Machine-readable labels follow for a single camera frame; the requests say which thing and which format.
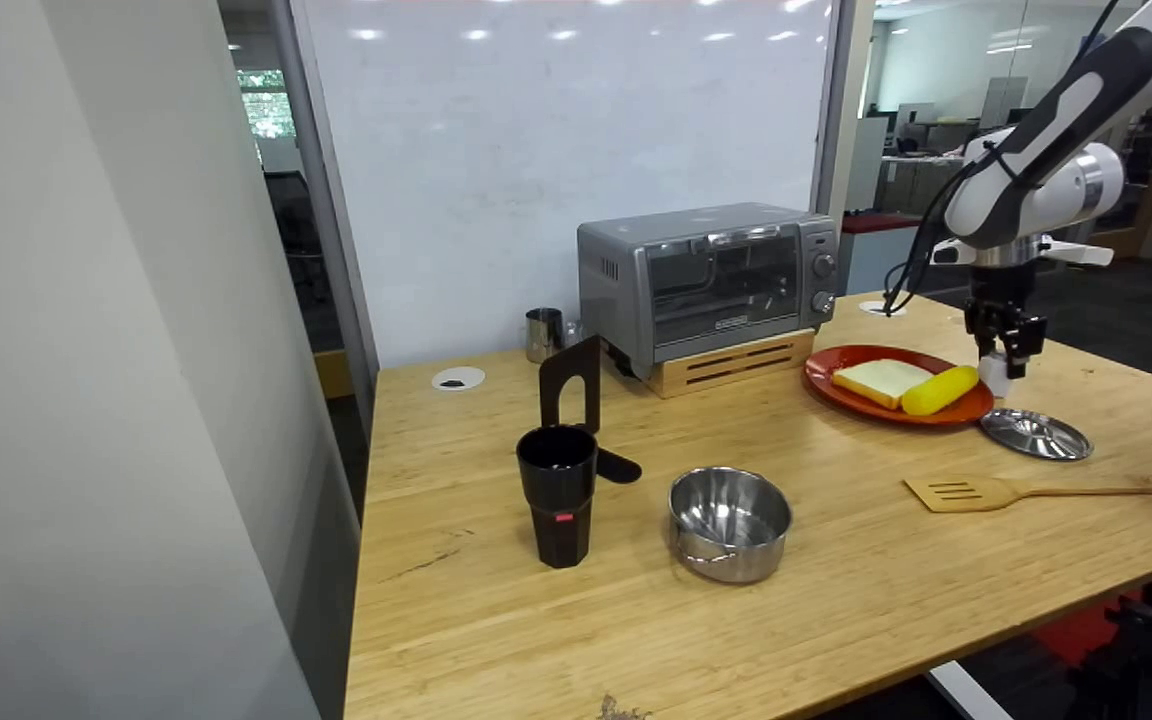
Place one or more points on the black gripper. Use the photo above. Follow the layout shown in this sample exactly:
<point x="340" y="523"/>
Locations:
<point x="1001" y="322"/>

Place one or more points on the white shaker container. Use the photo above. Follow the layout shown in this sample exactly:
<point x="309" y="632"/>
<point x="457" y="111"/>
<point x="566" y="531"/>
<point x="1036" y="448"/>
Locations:
<point x="998" y="381"/>

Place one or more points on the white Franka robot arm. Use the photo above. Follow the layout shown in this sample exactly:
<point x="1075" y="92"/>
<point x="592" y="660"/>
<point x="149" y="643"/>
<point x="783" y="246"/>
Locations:
<point x="1043" y="174"/>

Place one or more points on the yellow corn cob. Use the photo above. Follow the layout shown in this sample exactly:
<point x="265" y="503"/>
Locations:
<point x="939" y="390"/>

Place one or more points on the steel pot lid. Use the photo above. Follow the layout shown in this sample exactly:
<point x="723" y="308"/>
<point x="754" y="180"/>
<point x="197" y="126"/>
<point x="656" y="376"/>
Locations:
<point x="1036" y="436"/>

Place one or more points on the cream bread slice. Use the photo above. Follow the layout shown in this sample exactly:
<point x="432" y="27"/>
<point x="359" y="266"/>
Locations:
<point x="882" y="381"/>

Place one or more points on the wooden slotted spatula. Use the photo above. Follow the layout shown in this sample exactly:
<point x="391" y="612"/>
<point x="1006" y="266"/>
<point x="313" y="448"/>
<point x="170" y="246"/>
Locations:
<point x="962" y="493"/>

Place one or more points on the red round plate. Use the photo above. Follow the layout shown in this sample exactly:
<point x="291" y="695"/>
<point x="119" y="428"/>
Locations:
<point x="859" y="403"/>

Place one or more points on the wooden slatted stand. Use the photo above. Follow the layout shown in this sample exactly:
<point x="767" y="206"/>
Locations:
<point x="723" y="366"/>

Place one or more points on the small steel pot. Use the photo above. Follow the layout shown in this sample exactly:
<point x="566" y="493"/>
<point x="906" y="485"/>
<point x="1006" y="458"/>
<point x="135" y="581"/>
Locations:
<point x="728" y="527"/>

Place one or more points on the silver toaster oven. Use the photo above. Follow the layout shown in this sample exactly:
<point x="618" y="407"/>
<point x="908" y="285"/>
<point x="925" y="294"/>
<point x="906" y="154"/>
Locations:
<point x="618" y="285"/>

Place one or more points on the small steel cup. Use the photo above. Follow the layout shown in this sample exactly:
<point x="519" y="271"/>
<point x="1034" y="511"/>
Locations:
<point x="544" y="333"/>

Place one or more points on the black plastic cup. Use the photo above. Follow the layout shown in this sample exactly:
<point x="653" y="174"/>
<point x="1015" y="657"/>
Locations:
<point x="559" y="503"/>

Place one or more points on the large whiteboard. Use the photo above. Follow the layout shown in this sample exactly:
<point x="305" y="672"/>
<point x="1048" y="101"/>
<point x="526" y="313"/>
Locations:
<point x="537" y="163"/>

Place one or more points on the white tape roll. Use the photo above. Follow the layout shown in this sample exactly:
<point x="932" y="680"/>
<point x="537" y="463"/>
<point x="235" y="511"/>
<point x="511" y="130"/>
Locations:
<point x="457" y="381"/>

